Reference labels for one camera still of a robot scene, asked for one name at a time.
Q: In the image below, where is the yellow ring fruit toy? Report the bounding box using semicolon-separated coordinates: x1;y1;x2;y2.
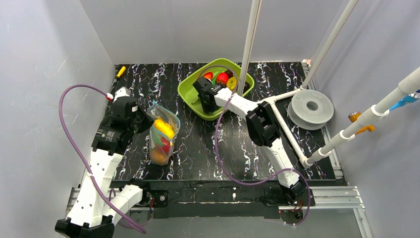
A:
226;77;237;91

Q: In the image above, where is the white pvc pipe frame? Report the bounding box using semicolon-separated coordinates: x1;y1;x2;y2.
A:
263;0;420;168

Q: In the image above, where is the red apple toy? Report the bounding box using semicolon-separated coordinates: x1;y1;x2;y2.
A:
160;137;171;155

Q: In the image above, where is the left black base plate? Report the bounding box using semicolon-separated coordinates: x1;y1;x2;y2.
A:
134;190;169;208

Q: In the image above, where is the orange clamp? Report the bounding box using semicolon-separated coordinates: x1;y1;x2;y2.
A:
348;111;375;135

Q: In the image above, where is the yellow handled screwdriver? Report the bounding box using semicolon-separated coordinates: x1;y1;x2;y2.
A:
115;66;126;80

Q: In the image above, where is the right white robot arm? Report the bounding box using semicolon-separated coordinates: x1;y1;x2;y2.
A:
193;77;307;204

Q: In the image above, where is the grey filament spool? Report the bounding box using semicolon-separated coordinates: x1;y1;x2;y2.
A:
287;89;334;130

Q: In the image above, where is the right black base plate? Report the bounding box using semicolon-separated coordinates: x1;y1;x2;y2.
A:
261;188;315;208

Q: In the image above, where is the green plastic basket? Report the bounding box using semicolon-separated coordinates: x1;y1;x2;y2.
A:
178;58;258;121

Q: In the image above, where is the aluminium rail frame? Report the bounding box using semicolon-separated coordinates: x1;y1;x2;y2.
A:
60;186;373;238

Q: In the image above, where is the clear zip top bag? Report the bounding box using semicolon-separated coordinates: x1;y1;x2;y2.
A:
147;102;181;158

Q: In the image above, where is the blue handled tool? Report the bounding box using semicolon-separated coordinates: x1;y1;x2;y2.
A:
389;89;420;111

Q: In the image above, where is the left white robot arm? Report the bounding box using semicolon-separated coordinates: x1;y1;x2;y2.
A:
54;84;153;238

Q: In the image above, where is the red strawberry toy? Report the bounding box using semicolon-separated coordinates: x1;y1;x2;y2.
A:
216;72;229;85

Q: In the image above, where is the brown kiwi toy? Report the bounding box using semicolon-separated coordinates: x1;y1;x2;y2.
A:
150;150;169;166

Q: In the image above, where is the orange red mango toy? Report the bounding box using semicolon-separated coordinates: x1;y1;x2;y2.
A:
203;72;213;80

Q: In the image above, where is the white centre pole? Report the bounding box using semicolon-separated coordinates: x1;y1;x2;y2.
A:
237;0;262;96

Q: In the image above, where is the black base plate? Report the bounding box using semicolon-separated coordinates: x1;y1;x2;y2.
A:
261;188;315;208
134;190;169;208

